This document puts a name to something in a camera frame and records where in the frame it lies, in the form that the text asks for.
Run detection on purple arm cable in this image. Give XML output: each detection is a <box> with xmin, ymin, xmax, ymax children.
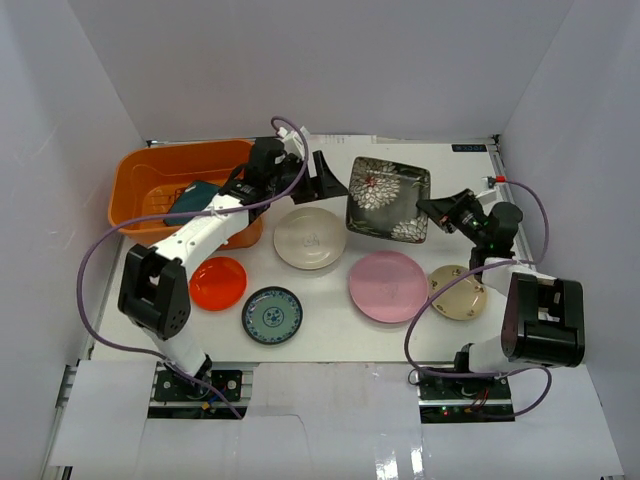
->
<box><xmin>403</xmin><ymin>177</ymin><xmax>555</xmax><ymax>419</ymax></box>
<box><xmin>78</xmin><ymin>116</ymin><xmax>309</xmax><ymax>419</ymax></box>

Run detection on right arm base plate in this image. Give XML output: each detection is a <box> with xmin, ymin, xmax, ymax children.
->
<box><xmin>408</xmin><ymin>370</ymin><xmax>512</xmax><ymax>407</ymax></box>

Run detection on dark table label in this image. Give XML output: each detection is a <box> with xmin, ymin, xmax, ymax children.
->
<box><xmin>451</xmin><ymin>144</ymin><xmax>487</xmax><ymax>153</ymax></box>

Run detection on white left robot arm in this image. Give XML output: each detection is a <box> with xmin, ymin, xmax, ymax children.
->
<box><xmin>118</xmin><ymin>138</ymin><xmax>348</xmax><ymax>399</ymax></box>

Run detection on teal square plate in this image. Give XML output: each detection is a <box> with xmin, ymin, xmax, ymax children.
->
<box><xmin>169</xmin><ymin>180</ymin><xmax>220</xmax><ymax>214</ymax></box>

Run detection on orange translucent plate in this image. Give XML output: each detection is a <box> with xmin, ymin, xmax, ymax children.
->
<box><xmin>189</xmin><ymin>257</ymin><xmax>248</xmax><ymax>311</ymax></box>

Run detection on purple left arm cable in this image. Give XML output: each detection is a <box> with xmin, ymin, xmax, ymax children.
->
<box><xmin>78</xmin><ymin>116</ymin><xmax>309</xmax><ymax>419</ymax></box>

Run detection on white paper sheets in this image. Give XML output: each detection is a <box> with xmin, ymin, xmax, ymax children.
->
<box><xmin>307</xmin><ymin>134</ymin><xmax>376</xmax><ymax>146</ymax></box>

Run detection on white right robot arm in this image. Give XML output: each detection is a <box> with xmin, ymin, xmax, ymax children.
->
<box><xmin>416</xmin><ymin>189</ymin><xmax>586</xmax><ymax>399</ymax></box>

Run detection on pink round plate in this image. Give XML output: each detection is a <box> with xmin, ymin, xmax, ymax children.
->
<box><xmin>348</xmin><ymin>251</ymin><xmax>429</xmax><ymax>324</ymax></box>

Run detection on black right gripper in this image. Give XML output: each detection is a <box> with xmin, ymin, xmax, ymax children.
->
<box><xmin>417</xmin><ymin>189</ymin><xmax>490</xmax><ymax>248</ymax></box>

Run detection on blue patterned dark plate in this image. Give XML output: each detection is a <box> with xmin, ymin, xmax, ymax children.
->
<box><xmin>241</xmin><ymin>286</ymin><xmax>303</xmax><ymax>346</ymax></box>

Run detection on cream bear plate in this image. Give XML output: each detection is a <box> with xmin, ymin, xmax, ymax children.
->
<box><xmin>273</xmin><ymin>207</ymin><xmax>347</xmax><ymax>270</ymax></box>

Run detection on orange plastic bin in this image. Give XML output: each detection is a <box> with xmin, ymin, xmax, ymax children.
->
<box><xmin>108</xmin><ymin>139</ymin><xmax>253</xmax><ymax>225</ymax></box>

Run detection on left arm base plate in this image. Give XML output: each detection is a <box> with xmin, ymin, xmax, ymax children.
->
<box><xmin>151</xmin><ymin>369</ymin><xmax>244</xmax><ymax>406</ymax></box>

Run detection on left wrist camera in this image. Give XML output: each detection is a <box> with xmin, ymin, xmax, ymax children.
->
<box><xmin>276</xmin><ymin>127</ymin><xmax>309</xmax><ymax>158</ymax></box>

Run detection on black floral square plate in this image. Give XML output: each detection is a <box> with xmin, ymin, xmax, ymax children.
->
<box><xmin>345</xmin><ymin>157</ymin><xmax>431</xmax><ymax>244</ymax></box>

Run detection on small beige floral plate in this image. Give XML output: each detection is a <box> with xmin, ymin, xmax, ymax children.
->
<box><xmin>428</xmin><ymin>265</ymin><xmax>488</xmax><ymax>321</ymax></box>

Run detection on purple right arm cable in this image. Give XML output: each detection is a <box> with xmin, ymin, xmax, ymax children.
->
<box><xmin>403</xmin><ymin>177</ymin><xmax>555</xmax><ymax>419</ymax></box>

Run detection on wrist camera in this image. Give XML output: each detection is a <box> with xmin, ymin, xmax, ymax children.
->
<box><xmin>276</xmin><ymin>127</ymin><xmax>309</xmax><ymax>158</ymax></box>
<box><xmin>477</xmin><ymin>175</ymin><xmax>505</xmax><ymax>202</ymax></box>

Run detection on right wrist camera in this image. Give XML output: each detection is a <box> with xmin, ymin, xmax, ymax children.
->
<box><xmin>477</xmin><ymin>175</ymin><xmax>505</xmax><ymax>202</ymax></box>

